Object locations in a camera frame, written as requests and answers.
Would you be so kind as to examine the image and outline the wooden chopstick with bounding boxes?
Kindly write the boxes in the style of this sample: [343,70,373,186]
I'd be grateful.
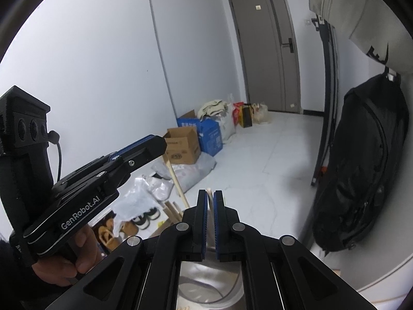
[206,188,216,249]
[163,201,182,224]
[172,201,184,220]
[164,155,190,208]

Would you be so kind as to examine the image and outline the person's left hand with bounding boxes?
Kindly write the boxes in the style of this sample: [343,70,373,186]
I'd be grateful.
[31,224,102,286]

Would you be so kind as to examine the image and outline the wooden chopstick in holder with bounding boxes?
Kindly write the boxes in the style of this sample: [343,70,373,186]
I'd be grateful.
[163,201,182,224]
[172,201,184,220]

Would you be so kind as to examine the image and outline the brown cardboard box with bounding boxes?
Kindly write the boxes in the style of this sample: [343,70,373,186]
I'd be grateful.
[164,126,201,165]

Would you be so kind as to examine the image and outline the clear plastic bag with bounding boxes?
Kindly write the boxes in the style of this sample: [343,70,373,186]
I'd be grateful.
[111,176,174,237]

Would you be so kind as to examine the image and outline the grey plastic mailer bag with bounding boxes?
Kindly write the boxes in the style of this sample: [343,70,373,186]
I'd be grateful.
[151,152,216,193]

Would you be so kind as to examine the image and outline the black white sneakers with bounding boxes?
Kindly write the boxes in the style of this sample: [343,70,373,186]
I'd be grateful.
[132,207,160,230]

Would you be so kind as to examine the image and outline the white oval utensil holder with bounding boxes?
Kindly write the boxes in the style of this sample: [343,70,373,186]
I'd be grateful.
[176,249,247,310]

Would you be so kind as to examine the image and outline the blue cardboard box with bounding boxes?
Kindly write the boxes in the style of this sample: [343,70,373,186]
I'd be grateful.
[176,110,223,156]

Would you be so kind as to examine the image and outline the white sack with cloth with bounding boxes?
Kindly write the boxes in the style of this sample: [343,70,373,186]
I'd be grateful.
[197,99,236,144]

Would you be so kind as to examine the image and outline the red yellow paper bag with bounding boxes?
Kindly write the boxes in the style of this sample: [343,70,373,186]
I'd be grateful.
[232,102,253,128]

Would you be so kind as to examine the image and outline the beige plastic bag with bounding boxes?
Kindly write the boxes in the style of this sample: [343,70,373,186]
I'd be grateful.
[252,103,271,125]

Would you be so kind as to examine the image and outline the black hanging backpack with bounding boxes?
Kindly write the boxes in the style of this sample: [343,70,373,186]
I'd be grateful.
[312,72,409,253]

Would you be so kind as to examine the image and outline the grey entrance door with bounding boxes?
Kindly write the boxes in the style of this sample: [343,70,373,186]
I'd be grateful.
[229,0,301,113]

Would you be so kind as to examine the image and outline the beige hanging bag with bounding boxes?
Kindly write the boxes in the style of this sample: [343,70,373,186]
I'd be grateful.
[309,0,412,74]

